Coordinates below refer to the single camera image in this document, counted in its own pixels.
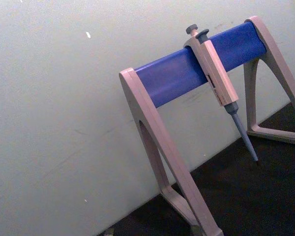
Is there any grey stand with blue bar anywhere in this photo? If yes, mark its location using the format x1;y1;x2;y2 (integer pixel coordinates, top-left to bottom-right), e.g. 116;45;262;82
118;15;295;236

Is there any white and blue pipette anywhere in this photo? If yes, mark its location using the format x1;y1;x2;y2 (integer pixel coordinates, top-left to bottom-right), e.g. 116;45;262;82
185;23;260;163

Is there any black table cloth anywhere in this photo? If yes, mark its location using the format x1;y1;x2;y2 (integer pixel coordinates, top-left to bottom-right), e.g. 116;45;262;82
97;91;295;236

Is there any pale wall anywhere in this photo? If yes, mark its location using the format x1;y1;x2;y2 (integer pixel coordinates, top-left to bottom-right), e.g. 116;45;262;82
0;0;295;236

